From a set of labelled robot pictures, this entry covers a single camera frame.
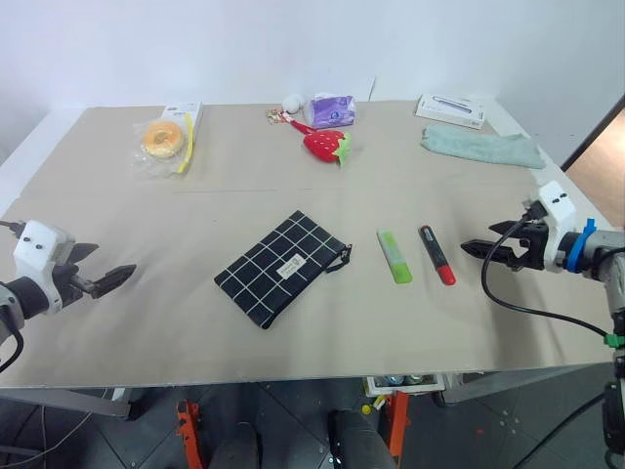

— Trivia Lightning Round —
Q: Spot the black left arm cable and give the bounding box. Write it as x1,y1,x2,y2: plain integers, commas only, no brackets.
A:
0,220,25,375

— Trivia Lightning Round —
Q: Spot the purple tissue pack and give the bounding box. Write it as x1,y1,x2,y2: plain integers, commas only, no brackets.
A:
303,92,358,130

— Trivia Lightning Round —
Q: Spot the orange metal stand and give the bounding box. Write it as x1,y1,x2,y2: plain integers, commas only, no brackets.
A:
175,398,207,469
384,389,410,466

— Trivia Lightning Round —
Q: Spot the black red marker pen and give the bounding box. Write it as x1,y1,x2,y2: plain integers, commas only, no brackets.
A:
417,224,458,287

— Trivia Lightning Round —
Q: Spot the grey table frame bar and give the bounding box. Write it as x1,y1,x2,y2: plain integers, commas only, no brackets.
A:
0,387,134,422

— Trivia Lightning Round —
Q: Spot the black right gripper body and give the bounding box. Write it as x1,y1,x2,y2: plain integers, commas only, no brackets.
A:
507,219,552,272

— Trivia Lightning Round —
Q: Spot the white bin with cans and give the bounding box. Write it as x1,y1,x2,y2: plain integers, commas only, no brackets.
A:
365,372,446,398

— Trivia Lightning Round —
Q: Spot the white box with round print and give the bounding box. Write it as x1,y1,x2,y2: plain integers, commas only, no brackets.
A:
162,101,204,144

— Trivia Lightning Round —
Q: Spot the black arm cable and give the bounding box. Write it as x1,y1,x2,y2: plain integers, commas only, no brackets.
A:
479,198,617,344
0,220,25,375

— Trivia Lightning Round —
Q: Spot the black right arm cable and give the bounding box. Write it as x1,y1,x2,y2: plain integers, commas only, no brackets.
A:
479,198,617,344

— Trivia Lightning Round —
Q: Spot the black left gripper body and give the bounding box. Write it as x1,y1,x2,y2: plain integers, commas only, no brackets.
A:
51,260,98,304

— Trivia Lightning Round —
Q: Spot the black grid pencil pouch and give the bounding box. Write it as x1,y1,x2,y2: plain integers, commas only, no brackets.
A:
213,210,354,331

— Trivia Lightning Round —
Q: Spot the red strawberry plush toy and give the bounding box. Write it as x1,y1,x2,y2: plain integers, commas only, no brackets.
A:
291,118,354,170

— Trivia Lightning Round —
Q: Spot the small red white wrapper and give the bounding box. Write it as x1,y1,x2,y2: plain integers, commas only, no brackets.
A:
264,107,295,126

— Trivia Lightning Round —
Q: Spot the light green towel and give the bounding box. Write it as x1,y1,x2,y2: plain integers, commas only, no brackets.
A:
420,122,547,170

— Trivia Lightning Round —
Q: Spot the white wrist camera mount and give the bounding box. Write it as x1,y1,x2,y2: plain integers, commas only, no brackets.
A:
529,180,578,273
13,220,77,315

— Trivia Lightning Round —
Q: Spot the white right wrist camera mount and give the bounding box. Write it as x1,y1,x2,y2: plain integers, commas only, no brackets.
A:
529,180,578,273

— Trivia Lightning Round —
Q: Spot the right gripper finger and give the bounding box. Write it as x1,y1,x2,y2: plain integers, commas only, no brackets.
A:
488,220,527,237
460,238,520,268

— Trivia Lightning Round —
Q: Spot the white box with purple print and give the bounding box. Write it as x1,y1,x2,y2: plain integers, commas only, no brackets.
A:
413,93,490,130

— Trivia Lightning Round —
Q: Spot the brown wooden panel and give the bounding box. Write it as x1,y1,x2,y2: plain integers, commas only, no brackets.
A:
560,91,625,232

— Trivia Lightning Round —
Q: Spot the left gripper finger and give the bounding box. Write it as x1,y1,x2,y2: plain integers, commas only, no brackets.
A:
89,264,139,300
72,241,101,264

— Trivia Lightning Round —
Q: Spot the orange bagel bread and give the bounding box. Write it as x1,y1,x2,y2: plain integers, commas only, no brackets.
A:
140,119,188,159

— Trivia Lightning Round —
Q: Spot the bagged donut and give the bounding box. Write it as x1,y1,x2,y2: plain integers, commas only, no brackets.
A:
130,110,197,181

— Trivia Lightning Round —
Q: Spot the dark rounded shape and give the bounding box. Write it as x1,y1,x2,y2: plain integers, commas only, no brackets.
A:
330,408,394,469

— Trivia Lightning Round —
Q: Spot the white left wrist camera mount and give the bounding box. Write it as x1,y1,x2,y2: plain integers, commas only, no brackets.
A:
13,220,77,315

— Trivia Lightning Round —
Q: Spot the beige table cover sheet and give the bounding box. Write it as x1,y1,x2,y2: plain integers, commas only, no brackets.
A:
0,99,617,391

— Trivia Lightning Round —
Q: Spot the green highlighter pen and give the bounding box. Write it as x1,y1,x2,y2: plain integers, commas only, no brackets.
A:
376,229,414,285

